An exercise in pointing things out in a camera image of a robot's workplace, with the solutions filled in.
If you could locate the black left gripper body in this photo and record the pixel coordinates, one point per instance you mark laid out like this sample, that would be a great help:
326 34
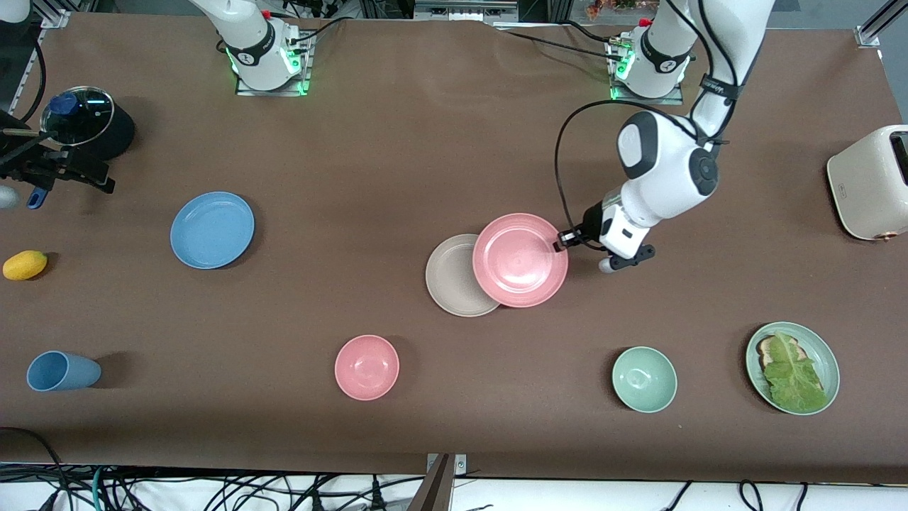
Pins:
588 227

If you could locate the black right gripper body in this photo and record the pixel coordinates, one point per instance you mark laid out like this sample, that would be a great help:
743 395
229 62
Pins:
44 166

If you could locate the pink plate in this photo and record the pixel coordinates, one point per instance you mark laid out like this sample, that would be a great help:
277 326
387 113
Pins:
520 260

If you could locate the blue plate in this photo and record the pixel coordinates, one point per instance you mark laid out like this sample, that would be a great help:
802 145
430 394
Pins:
211 231

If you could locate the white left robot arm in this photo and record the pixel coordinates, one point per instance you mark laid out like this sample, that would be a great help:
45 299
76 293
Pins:
667 177

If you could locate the glass lid blue knob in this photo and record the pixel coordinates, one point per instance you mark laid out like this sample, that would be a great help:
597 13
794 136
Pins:
89 117

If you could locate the yellow lemon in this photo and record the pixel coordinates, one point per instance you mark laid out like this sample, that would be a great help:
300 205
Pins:
25 265

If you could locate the beige plate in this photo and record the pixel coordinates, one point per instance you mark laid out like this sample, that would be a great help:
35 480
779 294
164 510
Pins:
450 277

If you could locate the small green bowl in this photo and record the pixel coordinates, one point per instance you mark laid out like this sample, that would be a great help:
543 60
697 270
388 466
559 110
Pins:
644 380

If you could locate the blue cup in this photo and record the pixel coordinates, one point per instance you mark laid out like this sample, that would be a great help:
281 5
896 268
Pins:
60 371

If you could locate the toasted bread slice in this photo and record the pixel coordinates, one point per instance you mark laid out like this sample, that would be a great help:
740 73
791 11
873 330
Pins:
766 348

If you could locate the orange pink flowers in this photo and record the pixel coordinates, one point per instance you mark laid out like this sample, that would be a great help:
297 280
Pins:
603 8

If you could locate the small pink bowl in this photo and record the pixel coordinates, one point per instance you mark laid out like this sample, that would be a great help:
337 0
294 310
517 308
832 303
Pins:
367 367

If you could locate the green lettuce leaf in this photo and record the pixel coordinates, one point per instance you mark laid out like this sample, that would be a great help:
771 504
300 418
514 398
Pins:
791 376

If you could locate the grey metal box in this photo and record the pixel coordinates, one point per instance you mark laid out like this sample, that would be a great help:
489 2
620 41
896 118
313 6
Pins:
461 11

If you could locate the green plate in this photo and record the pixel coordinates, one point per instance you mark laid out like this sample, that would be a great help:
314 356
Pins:
817 348

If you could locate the cream toaster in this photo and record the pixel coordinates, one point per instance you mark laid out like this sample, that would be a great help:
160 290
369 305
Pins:
869 188

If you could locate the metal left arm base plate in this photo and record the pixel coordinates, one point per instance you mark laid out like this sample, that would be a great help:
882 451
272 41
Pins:
649 101

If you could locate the aluminium frame profile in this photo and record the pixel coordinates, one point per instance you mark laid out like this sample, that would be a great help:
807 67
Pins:
55 19
869 37

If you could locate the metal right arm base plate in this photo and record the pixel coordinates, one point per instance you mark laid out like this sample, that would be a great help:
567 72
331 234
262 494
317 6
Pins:
302 85

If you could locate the small metal table bracket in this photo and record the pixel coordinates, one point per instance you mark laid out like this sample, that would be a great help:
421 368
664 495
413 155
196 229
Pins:
461 465

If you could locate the dark brown post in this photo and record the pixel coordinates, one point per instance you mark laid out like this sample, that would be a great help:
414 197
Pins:
433 493

